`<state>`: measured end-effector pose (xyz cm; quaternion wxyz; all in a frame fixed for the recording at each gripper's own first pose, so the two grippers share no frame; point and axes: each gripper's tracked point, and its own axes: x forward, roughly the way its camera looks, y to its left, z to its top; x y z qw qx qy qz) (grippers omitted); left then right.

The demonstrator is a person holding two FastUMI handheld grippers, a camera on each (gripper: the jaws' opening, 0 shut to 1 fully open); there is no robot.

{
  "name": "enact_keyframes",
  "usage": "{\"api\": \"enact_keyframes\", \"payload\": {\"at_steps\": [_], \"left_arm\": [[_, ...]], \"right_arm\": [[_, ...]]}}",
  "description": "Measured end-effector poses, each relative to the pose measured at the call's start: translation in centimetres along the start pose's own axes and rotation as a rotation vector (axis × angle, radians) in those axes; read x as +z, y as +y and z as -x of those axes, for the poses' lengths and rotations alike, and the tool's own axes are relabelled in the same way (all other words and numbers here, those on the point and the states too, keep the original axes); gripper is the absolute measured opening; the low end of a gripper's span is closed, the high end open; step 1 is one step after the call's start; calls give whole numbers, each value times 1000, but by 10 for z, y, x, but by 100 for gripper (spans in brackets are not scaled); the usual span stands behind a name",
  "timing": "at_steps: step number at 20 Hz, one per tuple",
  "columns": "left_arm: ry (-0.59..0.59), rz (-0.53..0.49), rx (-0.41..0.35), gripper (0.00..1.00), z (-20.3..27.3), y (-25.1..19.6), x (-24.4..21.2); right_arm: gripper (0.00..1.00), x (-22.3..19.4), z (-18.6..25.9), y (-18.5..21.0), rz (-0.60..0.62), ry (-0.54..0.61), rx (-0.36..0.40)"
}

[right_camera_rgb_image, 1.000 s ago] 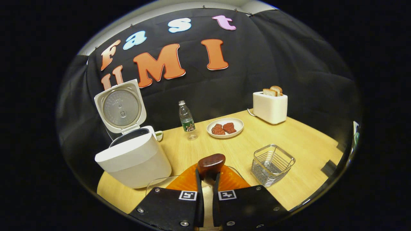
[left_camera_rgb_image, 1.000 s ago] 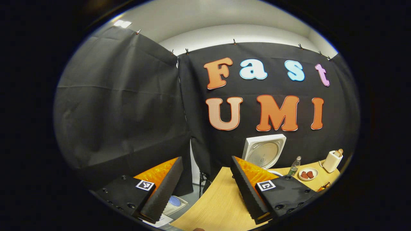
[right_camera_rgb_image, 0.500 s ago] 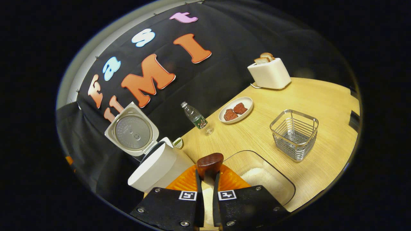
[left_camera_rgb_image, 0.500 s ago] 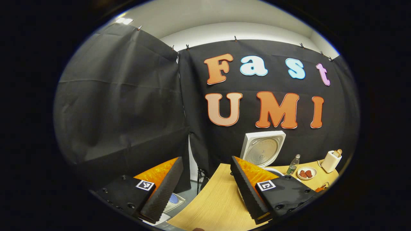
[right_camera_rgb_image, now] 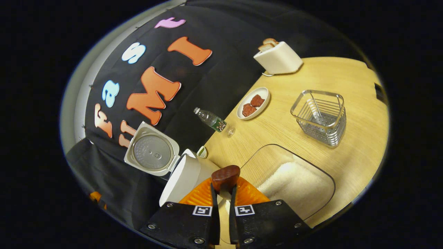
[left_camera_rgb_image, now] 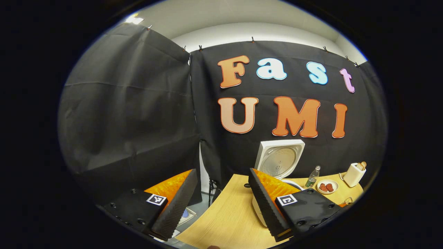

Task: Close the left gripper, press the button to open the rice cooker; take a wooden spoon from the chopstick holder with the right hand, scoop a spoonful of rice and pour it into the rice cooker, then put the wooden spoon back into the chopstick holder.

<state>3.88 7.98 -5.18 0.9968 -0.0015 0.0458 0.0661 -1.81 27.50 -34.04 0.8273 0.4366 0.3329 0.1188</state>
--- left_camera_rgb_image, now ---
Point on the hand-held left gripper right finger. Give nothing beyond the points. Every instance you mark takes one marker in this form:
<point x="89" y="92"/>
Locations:
<point x="266" y="204"/>

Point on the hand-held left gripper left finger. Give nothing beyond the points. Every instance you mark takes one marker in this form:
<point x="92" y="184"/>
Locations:
<point x="176" y="204"/>

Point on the white rice cooker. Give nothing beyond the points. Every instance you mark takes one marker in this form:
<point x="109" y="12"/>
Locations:
<point x="278" y="159"/>

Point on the black tripod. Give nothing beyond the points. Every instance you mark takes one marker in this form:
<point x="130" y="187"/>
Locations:
<point x="213" y="188"/>

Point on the clear plastic water bottle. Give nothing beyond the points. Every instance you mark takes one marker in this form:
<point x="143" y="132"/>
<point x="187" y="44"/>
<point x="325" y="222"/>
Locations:
<point x="312" y="178"/>

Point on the red meat piece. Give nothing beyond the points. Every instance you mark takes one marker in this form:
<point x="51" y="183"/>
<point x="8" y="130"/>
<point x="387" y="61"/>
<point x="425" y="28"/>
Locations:
<point x="330" y="187"/>
<point x="323" y="187"/>

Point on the white round plate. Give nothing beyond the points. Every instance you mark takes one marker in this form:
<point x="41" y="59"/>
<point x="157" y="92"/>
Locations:
<point x="334" y="183"/>

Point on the white toaster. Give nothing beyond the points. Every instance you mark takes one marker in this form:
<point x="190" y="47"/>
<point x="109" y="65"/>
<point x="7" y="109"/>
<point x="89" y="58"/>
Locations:
<point x="352" y="176"/>

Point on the toast slice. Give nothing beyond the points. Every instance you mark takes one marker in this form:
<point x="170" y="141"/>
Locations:
<point x="361" y="166"/>

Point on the black backdrop cloth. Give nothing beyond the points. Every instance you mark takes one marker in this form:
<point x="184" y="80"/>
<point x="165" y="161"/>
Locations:
<point x="131" y="110"/>

